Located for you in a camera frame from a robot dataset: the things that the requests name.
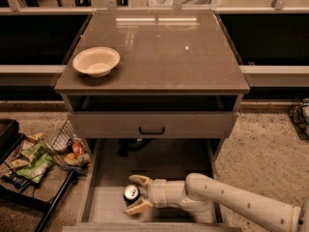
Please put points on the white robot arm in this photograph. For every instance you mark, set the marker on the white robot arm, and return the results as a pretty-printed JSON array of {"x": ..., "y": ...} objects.
[{"x": 196, "y": 193}]

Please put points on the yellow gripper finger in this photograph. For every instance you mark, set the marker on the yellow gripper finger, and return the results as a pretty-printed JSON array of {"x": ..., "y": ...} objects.
[
  {"x": 141, "y": 180},
  {"x": 140, "y": 206}
]

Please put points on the pepsi can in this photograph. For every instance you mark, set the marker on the pepsi can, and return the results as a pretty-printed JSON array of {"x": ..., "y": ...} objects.
[{"x": 131, "y": 193}]

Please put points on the black wire basket left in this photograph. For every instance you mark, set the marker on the black wire basket left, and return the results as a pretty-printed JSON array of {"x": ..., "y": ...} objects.
[{"x": 63, "y": 155}]

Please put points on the white paper bowl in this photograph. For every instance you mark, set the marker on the white paper bowl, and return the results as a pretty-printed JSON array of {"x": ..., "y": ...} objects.
[{"x": 96, "y": 61}]

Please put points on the black drawer handle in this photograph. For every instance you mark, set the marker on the black drawer handle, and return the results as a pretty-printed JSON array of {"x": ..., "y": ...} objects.
[{"x": 151, "y": 132}]

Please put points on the closed top drawer front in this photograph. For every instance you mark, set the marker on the closed top drawer front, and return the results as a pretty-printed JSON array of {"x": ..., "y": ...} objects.
[{"x": 177, "y": 124}]

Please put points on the open middle drawer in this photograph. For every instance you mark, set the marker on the open middle drawer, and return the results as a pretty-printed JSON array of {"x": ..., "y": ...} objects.
[{"x": 102, "y": 204}]

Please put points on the orange snack packet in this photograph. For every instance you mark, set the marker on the orange snack packet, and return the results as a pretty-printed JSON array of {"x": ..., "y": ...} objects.
[{"x": 77, "y": 148}]

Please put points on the black wire basket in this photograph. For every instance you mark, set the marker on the black wire basket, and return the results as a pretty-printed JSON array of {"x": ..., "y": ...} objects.
[
  {"x": 63, "y": 155},
  {"x": 299, "y": 115}
]

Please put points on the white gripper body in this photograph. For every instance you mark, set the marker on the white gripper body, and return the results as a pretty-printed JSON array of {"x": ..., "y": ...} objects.
[{"x": 156, "y": 192}]

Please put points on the grey drawer cabinet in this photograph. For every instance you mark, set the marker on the grey drawer cabinet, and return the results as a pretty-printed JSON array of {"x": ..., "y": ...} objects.
[{"x": 170, "y": 62}]

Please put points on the green snack bag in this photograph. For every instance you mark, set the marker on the green snack bag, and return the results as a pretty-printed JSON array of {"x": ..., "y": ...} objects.
[{"x": 39, "y": 161}]

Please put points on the black wire basket right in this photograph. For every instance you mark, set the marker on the black wire basket right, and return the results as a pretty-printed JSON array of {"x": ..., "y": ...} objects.
[{"x": 299, "y": 115}]

